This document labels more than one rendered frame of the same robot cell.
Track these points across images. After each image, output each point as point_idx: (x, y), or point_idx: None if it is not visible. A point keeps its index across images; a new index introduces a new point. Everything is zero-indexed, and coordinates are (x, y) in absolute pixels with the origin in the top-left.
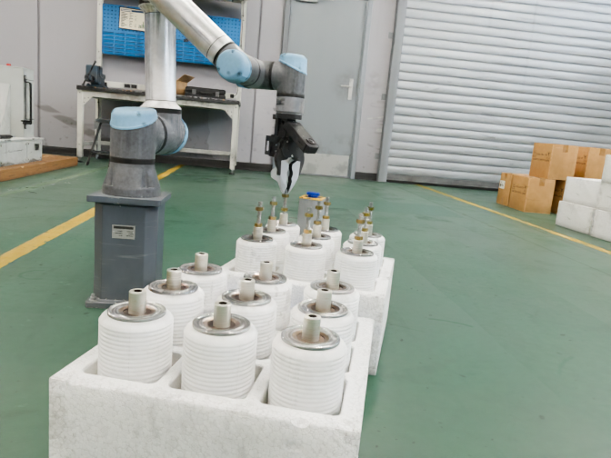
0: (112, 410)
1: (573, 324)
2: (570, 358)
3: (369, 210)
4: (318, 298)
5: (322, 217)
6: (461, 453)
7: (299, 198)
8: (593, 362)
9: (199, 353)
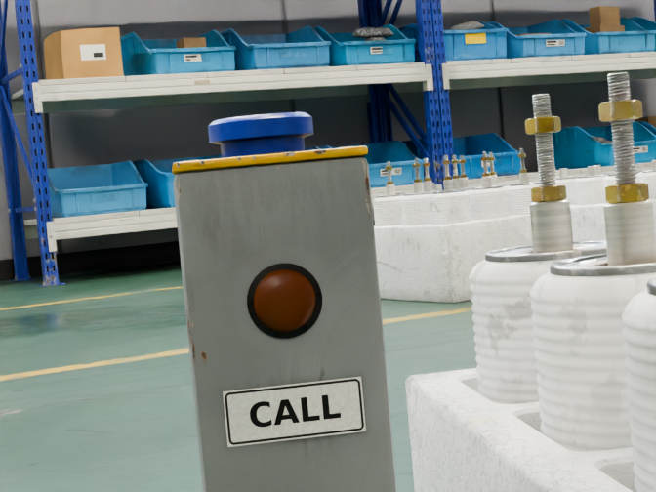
0: None
1: (117, 489)
2: (409, 473)
3: (558, 131)
4: None
5: (640, 196)
6: None
7: (365, 159)
8: (399, 462)
9: None
